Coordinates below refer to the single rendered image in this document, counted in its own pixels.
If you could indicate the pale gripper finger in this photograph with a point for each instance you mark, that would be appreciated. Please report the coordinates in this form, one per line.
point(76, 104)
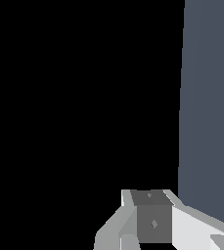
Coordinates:
point(154, 224)

